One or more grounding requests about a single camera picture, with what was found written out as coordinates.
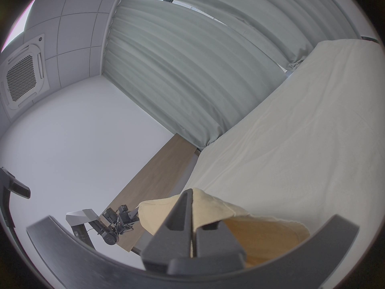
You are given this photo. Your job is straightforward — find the bed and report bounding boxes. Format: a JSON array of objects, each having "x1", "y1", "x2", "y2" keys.
[{"x1": 106, "y1": 39, "x2": 385, "y2": 255}]

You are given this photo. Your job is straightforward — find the tan shorts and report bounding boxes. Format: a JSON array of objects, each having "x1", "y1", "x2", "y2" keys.
[{"x1": 137, "y1": 188, "x2": 311, "y2": 269}]

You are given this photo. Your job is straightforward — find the ceiling light panel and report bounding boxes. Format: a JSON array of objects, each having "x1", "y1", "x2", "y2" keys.
[{"x1": 1, "y1": 0, "x2": 37, "y2": 53}]

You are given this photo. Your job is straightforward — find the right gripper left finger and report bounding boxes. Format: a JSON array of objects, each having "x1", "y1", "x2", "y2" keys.
[{"x1": 141, "y1": 188, "x2": 194, "y2": 274}]

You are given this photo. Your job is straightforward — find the white ceiling air conditioner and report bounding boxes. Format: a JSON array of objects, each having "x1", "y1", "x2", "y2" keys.
[{"x1": 0, "y1": 34, "x2": 50, "y2": 120}]

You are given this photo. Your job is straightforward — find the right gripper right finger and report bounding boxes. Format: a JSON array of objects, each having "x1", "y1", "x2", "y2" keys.
[{"x1": 195, "y1": 220, "x2": 247, "y2": 267}]

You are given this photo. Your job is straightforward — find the pale green curtain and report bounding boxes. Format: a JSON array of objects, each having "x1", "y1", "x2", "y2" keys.
[
  {"x1": 126, "y1": 0, "x2": 363, "y2": 72},
  {"x1": 102, "y1": 0, "x2": 304, "y2": 149}
]

